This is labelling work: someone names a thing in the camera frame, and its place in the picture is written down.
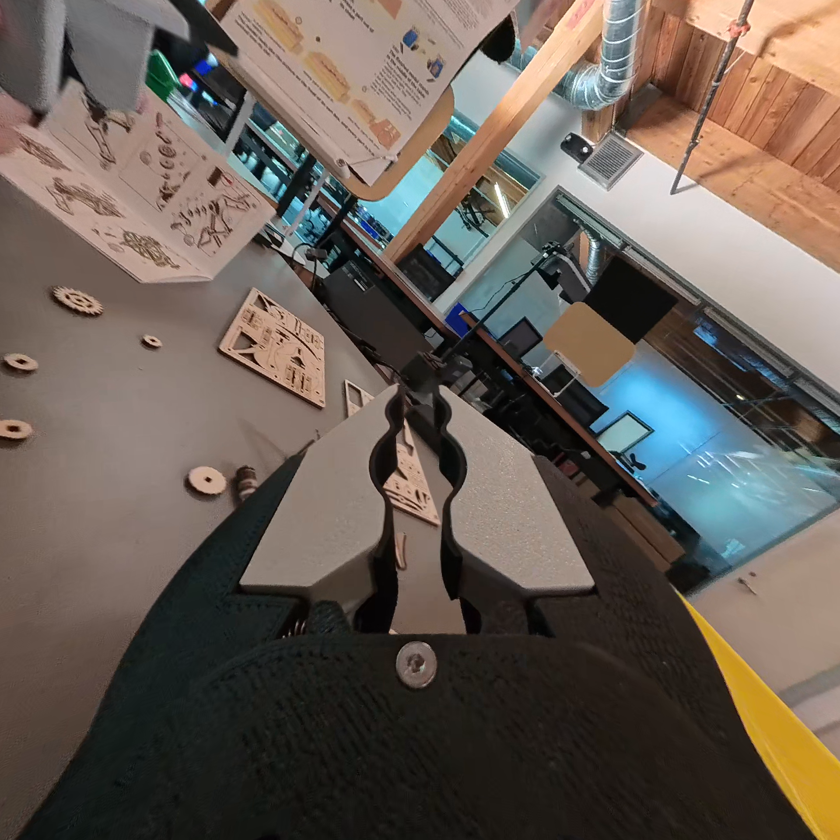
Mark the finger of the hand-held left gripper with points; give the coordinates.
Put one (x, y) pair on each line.
(111, 46)
(29, 46)

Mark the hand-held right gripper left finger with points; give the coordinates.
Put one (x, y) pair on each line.
(315, 525)

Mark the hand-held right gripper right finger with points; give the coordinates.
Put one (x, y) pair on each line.
(518, 525)

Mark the wooden axle assembly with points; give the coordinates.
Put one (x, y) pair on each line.
(246, 482)

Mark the square wooden parts sheet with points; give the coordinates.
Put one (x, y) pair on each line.
(275, 348)

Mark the person's left hand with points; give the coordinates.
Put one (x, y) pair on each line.
(16, 124)

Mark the green storage bins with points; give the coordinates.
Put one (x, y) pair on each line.
(159, 75)

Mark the small curved wooden piece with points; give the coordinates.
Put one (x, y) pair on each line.
(400, 551)

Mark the pointed engraved wooden part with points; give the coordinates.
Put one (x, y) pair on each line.
(413, 485)

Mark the white instruction booklet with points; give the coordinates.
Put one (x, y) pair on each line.
(131, 197)

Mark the tan board on stand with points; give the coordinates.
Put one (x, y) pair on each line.
(589, 344)

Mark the tiny wooden washer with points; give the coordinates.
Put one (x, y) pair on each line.
(151, 341)

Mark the clipboard with instruction sheets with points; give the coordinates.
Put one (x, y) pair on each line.
(367, 65)

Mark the wooden gear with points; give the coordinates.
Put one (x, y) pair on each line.
(77, 300)

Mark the yellow plastic bin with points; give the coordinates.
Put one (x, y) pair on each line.
(774, 722)

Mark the hanging metal rod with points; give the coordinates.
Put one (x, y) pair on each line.
(712, 92)

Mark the rectangular wooden frame piece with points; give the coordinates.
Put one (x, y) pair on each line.
(358, 397)

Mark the black wall screen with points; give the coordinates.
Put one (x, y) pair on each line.
(630, 298)

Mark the camera on black tripod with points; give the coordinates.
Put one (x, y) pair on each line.
(554, 249)

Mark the wall vent grille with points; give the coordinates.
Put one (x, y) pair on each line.
(610, 159)

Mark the wooden beam post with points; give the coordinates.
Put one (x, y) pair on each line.
(485, 144)

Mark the silver elbow air duct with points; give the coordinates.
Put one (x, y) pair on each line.
(610, 46)

